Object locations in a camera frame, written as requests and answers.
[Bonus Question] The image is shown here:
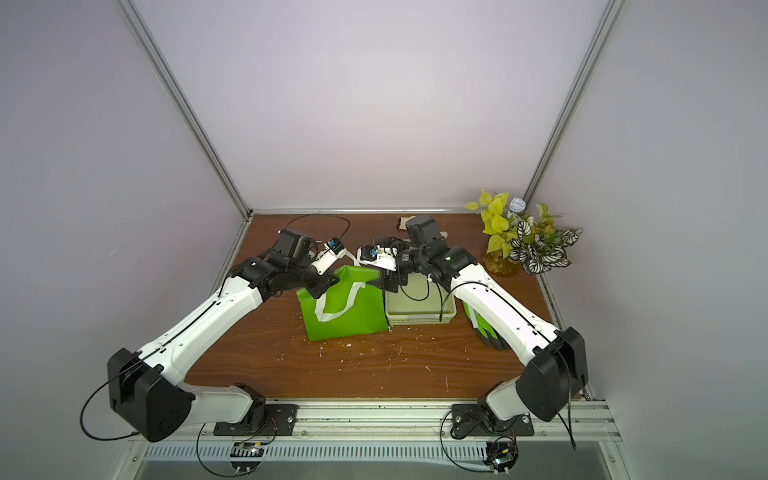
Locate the green insulated delivery bag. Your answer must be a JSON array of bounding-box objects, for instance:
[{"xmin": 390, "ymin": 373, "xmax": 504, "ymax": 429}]
[{"xmin": 296, "ymin": 263, "xmax": 389, "ymax": 342}]

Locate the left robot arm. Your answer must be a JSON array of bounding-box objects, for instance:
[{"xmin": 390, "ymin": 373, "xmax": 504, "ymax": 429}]
[{"xmin": 107, "ymin": 229, "xmax": 346, "ymax": 442}]

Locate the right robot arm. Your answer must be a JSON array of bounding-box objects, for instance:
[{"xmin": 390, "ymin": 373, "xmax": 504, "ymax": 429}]
[{"xmin": 358, "ymin": 215, "xmax": 588, "ymax": 422}]

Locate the beige knitted glove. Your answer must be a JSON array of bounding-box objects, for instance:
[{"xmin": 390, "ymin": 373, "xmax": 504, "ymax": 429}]
[{"xmin": 397, "ymin": 215, "xmax": 450, "ymax": 240}]

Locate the pale green plastic basket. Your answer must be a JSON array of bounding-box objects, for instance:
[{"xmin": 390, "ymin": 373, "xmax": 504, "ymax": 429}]
[{"xmin": 384, "ymin": 273, "xmax": 457, "ymax": 326}]

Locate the potted plant in amber vase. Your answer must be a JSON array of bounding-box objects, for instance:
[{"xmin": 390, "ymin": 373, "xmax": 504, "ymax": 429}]
[{"xmin": 464, "ymin": 190, "xmax": 583, "ymax": 276}]

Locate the left controller board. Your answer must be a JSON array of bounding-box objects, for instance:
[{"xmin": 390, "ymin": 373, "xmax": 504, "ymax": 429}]
[{"xmin": 229, "ymin": 441, "xmax": 266, "ymax": 476}]

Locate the controller board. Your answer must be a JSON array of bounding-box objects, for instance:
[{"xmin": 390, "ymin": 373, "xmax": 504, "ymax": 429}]
[
  {"xmin": 229, "ymin": 441, "xmax": 266, "ymax": 476},
  {"xmin": 484, "ymin": 436, "xmax": 519, "ymax": 475}
]

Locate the right controller board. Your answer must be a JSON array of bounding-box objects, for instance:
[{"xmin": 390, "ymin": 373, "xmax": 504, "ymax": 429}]
[{"xmin": 484, "ymin": 436, "xmax": 519, "ymax": 475}]

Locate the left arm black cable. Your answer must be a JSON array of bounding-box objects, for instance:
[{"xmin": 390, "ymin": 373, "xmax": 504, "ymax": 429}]
[{"xmin": 278, "ymin": 213, "xmax": 352, "ymax": 241}]

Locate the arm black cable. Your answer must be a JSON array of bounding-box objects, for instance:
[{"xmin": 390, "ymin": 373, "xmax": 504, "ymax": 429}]
[
  {"xmin": 278, "ymin": 213, "xmax": 352, "ymax": 241},
  {"xmin": 438, "ymin": 410, "xmax": 499, "ymax": 474}
]

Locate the aluminium front rail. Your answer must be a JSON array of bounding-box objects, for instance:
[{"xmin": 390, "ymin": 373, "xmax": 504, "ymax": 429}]
[{"xmin": 128, "ymin": 398, "xmax": 622, "ymax": 443}]

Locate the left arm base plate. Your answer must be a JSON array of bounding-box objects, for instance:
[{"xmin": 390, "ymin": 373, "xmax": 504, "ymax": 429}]
[{"xmin": 213, "ymin": 403, "xmax": 299, "ymax": 437}]

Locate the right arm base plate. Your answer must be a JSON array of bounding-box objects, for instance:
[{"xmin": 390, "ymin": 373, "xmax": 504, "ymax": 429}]
[{"xmin": 449, "ymin": 403, "xmax": 535, "ymax": 440}]

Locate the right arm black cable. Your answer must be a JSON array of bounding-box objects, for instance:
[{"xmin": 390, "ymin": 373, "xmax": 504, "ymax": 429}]
[{"xmin": 438, "ymin": 410, "xmax": 499, "ymax": 474}]

